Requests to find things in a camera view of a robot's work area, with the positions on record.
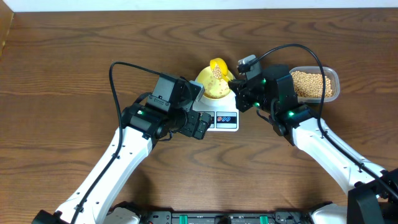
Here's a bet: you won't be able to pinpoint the black camera cable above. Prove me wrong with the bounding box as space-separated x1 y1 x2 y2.
70 61 162 224
254 43 398 200

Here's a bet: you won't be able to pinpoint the dried yellow beans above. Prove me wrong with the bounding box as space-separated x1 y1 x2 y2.
291 71 323 98

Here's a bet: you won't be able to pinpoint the white digital kitchen scale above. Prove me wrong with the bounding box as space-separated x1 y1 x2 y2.
193 91 239 132

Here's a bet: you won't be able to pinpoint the yellow measuring scoop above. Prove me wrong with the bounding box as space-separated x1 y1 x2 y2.
210 58 229 82

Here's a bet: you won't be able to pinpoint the black rail with green clamps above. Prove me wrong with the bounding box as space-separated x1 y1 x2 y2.
108 202 349 224

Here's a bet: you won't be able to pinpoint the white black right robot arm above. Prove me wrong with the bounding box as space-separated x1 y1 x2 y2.
229 55 397 223

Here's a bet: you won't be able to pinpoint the black left camera cable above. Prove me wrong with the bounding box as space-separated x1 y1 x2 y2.
70 61 162 224

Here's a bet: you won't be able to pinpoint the black right camera cable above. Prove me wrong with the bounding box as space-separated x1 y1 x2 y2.
254 43 398 200

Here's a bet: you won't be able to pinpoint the beans in yellow bowl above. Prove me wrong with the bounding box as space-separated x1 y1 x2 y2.
203 77 230 99

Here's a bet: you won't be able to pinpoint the clear plastic bean container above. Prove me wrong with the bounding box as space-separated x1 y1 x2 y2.
290 66 340 103

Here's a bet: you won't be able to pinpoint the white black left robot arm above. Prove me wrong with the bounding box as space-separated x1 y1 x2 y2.
33 75 211 223

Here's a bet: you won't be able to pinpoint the yellow plastic bowl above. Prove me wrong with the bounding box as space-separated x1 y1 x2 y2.
196 67 231 99

